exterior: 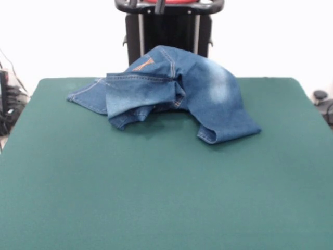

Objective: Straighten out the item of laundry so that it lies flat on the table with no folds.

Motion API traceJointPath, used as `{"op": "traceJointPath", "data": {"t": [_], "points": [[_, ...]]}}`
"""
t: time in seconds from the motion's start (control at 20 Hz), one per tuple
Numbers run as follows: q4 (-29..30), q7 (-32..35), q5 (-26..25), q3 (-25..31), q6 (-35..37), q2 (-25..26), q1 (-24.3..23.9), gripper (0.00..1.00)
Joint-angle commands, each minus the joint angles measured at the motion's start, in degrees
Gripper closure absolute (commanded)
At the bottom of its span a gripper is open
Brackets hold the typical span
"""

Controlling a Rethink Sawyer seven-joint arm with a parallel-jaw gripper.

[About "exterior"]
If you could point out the black equipment box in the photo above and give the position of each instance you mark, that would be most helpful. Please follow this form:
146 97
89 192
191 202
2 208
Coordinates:
3 83

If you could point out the dark green table cloth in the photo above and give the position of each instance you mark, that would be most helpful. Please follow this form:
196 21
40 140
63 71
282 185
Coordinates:
78 208

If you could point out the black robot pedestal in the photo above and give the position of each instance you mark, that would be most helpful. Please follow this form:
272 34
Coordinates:
169 28

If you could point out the blue denim jeans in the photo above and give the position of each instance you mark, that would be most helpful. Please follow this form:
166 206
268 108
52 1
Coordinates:
208 99

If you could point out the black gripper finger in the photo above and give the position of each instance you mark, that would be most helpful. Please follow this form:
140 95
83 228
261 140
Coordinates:
132 4
160 6

